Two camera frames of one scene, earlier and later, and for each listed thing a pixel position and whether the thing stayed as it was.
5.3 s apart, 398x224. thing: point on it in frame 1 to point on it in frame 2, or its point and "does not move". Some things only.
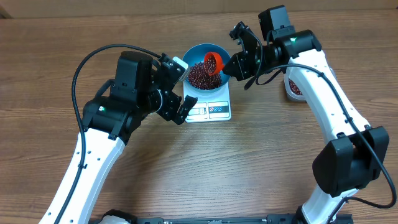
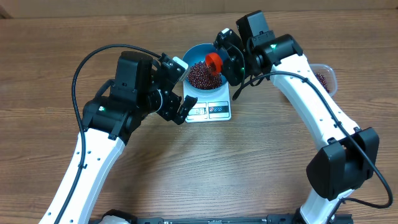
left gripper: [169, 112] does not move
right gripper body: [268, 61] to [237, 72]
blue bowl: [196, 55] does not move
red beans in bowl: [199, 78] does not move
